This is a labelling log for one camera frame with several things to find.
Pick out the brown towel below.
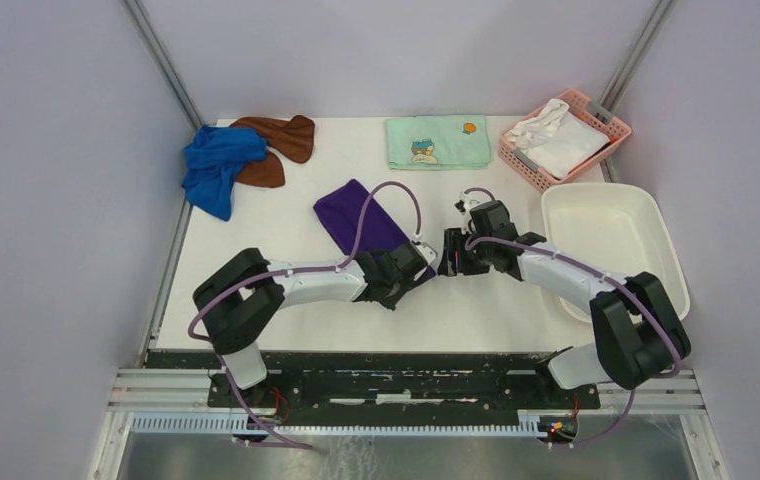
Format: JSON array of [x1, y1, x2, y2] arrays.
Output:
[[229, 115, 316, 189]]

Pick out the mint green cartoon towel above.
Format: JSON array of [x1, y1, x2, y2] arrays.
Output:
[[385, 115, 493, 171]]

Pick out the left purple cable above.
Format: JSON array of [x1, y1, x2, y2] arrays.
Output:
[[186, 180, 424, 453]]

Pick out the white slotted cable duct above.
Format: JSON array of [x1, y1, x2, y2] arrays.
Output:
[[130, 412, 546, 439]]

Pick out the purple cable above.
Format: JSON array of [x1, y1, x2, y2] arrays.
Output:
[[186, 180, 424, 453], [462, 186, 685, 449]]

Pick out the white cloth in basket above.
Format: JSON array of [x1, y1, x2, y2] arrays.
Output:
[[504, 98, 610, 180]]

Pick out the aluminium frame rail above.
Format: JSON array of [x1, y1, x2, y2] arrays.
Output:
[[110, 369, 707, 415]]

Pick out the purple towel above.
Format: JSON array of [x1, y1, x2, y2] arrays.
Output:
[[313, 179, 423, 258]]

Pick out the blue towel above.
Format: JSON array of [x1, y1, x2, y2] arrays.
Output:
[[182, 126, 268, 221]]

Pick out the pink plastic basket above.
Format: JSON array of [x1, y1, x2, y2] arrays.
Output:
[[498, 89, 632, 192]]

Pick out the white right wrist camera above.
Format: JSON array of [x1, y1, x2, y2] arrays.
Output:
[[454, 192, 478, 215]]

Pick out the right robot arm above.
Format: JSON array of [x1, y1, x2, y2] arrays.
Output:
[[438, 196, 692, 408]]

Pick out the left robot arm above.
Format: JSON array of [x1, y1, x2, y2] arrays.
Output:
[[192, 241, 437, 407]]

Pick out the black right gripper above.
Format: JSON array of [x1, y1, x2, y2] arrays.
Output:
[[437, 227, 494, 276]]

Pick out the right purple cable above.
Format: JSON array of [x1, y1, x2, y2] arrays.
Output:
[[462, 186, 685, 449]]

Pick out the white plastic tub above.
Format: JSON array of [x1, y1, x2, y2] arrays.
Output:
[[541, 183, 691, 320]]

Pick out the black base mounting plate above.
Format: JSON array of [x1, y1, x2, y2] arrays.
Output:
[[144, 349, 673, 429]]

